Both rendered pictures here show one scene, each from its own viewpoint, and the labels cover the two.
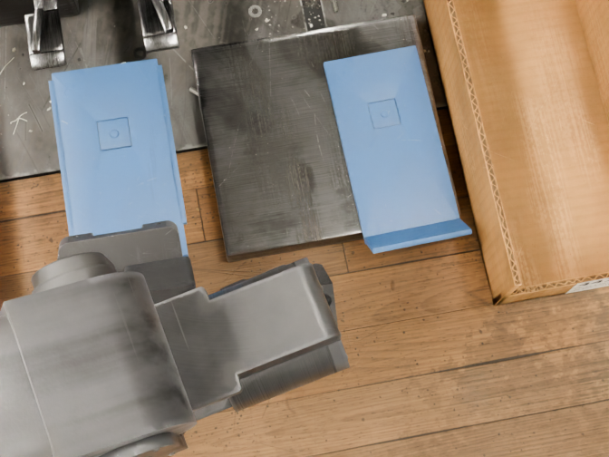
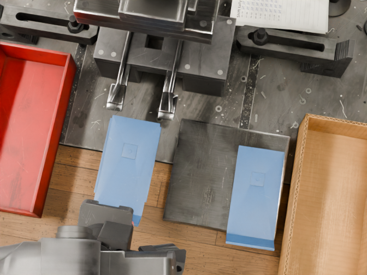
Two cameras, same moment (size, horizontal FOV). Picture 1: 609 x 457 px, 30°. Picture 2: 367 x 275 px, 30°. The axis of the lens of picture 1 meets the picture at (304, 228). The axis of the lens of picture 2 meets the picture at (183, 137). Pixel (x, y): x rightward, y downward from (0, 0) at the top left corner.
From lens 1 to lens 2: 0.26 m
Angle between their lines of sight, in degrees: 8
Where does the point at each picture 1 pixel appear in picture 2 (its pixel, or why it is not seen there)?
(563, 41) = (357, 173)
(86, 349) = (65, 265)
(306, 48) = (234, 136)
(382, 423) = not seen: outside the picture
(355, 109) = (245, 172)
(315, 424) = not seen: outside the picture
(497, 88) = (317, 184)
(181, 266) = (127, 230)
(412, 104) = (272, 179)
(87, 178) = (111, 166)
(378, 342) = not seen: outside the picture
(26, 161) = (92, 142)
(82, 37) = (137, 94)
